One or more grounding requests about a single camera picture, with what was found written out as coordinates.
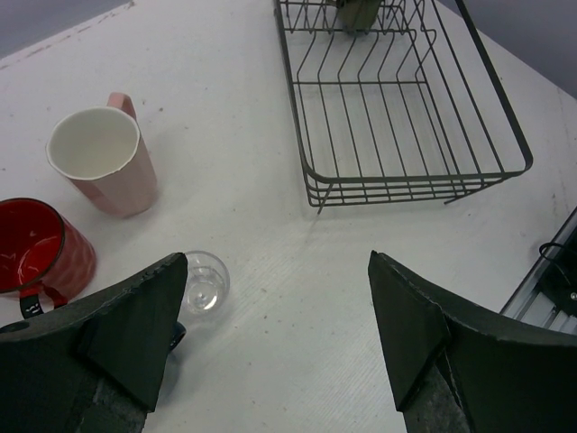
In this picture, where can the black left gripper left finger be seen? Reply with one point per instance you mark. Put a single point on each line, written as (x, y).
(97, 364)

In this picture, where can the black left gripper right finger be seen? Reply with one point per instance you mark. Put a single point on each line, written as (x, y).
(454, 366)

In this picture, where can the dark blue mug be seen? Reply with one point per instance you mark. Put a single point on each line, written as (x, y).
(178, 333)

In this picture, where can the red mug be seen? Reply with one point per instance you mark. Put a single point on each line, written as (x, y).
(42, 253)

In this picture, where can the clear glass cup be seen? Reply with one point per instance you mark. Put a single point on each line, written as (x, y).
(207, 287)

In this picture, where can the pink mug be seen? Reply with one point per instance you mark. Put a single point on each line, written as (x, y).
(101, 151)

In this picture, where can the beige small cup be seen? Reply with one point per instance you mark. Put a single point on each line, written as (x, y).
(357, 15)

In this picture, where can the aluminium mounting rail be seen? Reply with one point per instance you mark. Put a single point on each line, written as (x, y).
(529, 304)

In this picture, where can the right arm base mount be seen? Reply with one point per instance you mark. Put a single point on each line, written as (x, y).
(558, 281)

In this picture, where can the grey wire dish rack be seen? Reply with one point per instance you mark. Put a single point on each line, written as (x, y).
(410, 110)

